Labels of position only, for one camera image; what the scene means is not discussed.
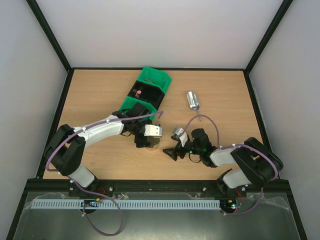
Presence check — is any black bin with lollipops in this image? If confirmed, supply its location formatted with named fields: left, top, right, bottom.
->
left=127, top=80, right=165, bottom=109

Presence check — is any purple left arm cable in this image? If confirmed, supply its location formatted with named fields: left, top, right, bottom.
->
left=45, top=111, right=165, bottom=236

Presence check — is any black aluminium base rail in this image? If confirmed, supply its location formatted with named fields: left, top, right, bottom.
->
left=24, top=177, right=291, bottom=198

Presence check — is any green bin with star candies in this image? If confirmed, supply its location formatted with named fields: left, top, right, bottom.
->
left=137, top=66, right=172, bottom=94

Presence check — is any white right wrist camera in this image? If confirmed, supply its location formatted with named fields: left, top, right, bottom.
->
left=171, top=127, right=189, bottom=147

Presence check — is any light blue slotted cable duct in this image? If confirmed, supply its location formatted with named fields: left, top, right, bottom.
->
left=30, top=199, right=221, bottom=210

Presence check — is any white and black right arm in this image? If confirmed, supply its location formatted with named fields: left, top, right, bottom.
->
left=162, top=127, right=284, bottom=196

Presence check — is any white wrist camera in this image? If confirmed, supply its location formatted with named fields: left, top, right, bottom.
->
left=171, top=127, right=189, bottom=147
left=144, top=124, right=163, bottom=138

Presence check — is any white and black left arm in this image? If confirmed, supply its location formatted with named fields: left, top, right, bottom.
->
left=44, top=102, right=163, bottom=188

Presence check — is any silver metal scoop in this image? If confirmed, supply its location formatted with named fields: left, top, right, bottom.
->
left=186, top=91, right=203, bottom=122

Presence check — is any clear plastic jar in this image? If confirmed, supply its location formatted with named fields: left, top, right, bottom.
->
left=145, top=143, right=160, bottom=152

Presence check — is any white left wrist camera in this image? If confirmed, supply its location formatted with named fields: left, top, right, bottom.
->
left=144, top=124, right=163, bottom=138

